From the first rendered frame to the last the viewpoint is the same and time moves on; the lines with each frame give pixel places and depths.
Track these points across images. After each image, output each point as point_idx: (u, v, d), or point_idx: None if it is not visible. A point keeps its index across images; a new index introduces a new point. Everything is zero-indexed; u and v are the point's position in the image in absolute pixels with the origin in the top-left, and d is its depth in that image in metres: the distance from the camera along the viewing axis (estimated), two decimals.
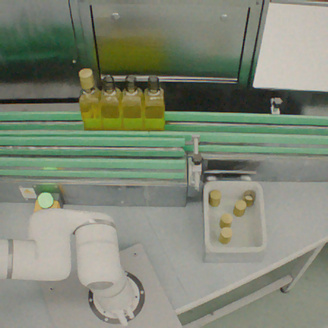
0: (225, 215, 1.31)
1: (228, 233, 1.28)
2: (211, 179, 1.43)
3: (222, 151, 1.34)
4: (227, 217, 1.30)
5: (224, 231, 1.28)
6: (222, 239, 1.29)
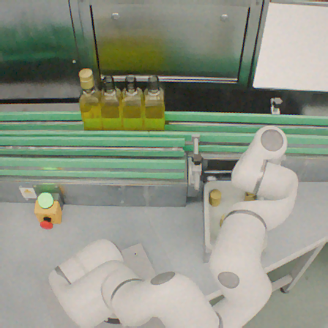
0: (225, 215, 1.31)
1: None
2: (211, 179, 1.43)
3: (222, 151, 1.34)
4: None
5: None
6: None
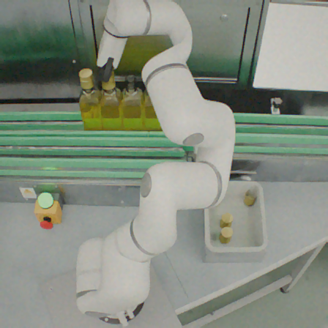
0: (225, 215, 1.31)
1: (228, 233, 1.28)
2: None
3: None
4: (227, 217, 1.30)
5: (224, 231, 1.28)
6: (222, 239, 1.29)
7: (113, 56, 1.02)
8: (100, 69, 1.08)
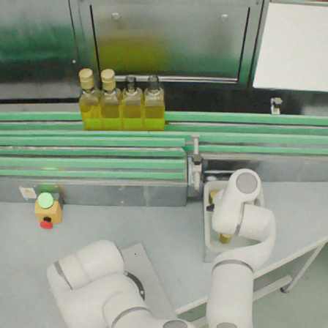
0: None
1: None
2: (211, 179, 1.43)
3: (222, 151, 1.34)
4: None
5: None
6: (222, 239, 1.29)
7: (214, 205, 1.18)
8: None
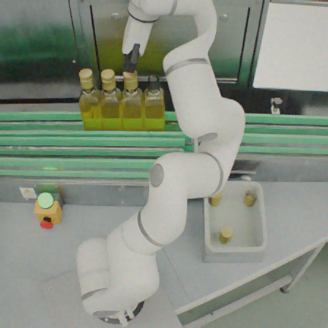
0: (127, 74, 1.14)
1: (228, 233, 1.28)
2: None
3: None
4: (129, 72, 1.14)
5: (224, 231, 1.28)
6: (222, 239, 1.29)
7: (139, 42, 0.99)
8: (126, 59, 1.05)
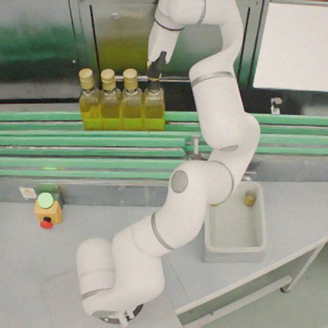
0: (127, 74, 1.14)
1: (154, 61, 1.11)
2: None
3: None
4: (129, 72, 1.14)
5: None
6: None
7: (165, 50, 1.01)
8: (151, 65, 1.08)
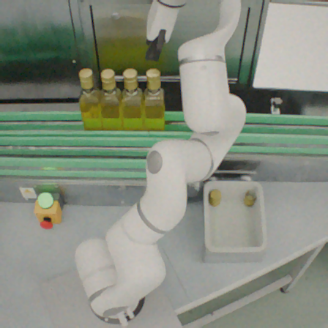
0: (127, 74, 1.14)
1: (154, 71, 1.14)
2: (211, 179, 1.43)
3: None
4: (129, 72, 1.14)
5: (152, 75, 1.13)
6: (158, 83, 1.15)
7: (165, 28, 0.96)
8: (150, 46, 1.02)
